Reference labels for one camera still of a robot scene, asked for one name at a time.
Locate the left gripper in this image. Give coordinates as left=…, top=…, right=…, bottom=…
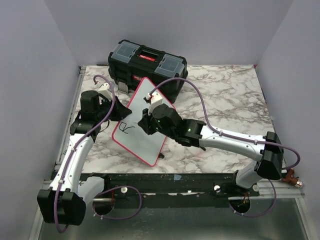
left=96, top=95, right=132, bottom=123

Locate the pink framed whiteboard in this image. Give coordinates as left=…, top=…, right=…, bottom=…
left=111, top=77, right=166, bottom=167

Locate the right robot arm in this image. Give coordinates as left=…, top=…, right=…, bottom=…
left=138, top=103, right=284, bottom=196

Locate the black plastic toolbox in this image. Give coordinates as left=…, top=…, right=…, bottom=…
left=108, top=39, right=188, bottom=93

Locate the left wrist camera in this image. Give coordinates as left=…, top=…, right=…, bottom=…
left=95, top=82, right=113, bottom=100

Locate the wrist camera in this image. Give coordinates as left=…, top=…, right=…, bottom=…
left=144, top=92, right=163, bottom=113
left=95, top=82, right=113, bottom=100

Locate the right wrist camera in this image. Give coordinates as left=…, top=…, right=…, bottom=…
left=144, top=92, right=163, bottom=113

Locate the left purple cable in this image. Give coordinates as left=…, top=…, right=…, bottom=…
left=53, top=74, right=143, bottom=234

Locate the purple cable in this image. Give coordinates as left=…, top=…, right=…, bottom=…
left=53, top=74, right=143, bottom=234
left=146, top=76, right=301, bottom=218

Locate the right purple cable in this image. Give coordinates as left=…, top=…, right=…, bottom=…
left=146, top=76, right=301, bottom=218

